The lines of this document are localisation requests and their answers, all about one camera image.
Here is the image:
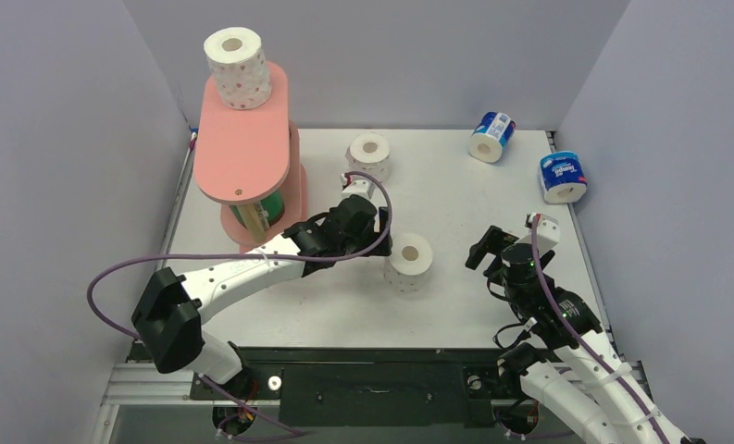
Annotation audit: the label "white dotted toilet roll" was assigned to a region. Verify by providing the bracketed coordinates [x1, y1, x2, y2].
[345, 132, 391, 182]
[383, 232, 434, 292]
[204, 27, 272, 110]

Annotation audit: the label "green brown roll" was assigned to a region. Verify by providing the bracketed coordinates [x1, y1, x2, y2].
[230, 190, 285, 229]

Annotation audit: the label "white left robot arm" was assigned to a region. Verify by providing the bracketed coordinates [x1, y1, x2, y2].
[131, 195, 392, 398]

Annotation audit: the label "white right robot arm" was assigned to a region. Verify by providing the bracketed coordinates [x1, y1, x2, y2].
[466, 214, 698, 443]

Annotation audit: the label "pink three-tier wooden shelf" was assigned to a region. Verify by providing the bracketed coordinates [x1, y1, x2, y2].
[193, 62, 308, 253]

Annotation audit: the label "blue Tempo packaged roll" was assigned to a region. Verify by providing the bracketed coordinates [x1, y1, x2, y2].
[538, 151, 588, 204]

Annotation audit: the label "blue white packaged roll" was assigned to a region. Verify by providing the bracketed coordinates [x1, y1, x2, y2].
[468, 112, 516, 164]

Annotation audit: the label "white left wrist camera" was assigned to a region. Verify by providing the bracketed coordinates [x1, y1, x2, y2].
[341, 174, 376, 200]

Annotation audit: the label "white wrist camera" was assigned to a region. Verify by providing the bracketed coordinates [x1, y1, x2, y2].
[519, 213, 561, 255]
[341, 174, 376, 200]

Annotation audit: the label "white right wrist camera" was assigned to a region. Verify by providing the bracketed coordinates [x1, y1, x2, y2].
[519, 213, 561, 255]

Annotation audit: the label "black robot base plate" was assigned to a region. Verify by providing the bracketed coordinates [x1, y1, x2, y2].
[225, 347, 519, 427]

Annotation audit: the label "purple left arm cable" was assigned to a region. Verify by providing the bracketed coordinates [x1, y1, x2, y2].
[86, 171, 394, 442]

